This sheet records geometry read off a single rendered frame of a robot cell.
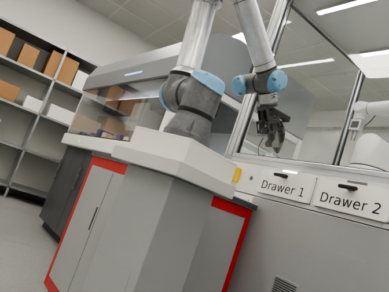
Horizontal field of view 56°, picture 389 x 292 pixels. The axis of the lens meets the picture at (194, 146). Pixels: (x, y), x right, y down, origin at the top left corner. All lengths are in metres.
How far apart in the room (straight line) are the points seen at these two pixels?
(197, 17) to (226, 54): 1.14
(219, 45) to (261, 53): 1.13
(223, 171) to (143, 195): 0.27
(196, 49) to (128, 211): 0.59
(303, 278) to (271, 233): 0.24
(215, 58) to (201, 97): 1.28
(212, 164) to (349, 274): 0.62
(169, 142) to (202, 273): 0.71
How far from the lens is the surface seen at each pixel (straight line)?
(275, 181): 1.67
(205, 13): 1.34
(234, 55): 2.49
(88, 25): 5.82
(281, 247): 1.59
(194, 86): 1.13
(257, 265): 1.66
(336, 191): 1.48
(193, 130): 1.09
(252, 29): 1.30
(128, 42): 5.94
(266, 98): 1.50
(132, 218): 1.06
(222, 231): 1.60
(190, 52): 1.29
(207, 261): 1.60
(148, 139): 1.13
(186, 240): 1.10
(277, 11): 2.27
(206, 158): 1.08
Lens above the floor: 0.67
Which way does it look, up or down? 8 degrees up
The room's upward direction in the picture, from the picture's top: 19 degrees clockwise
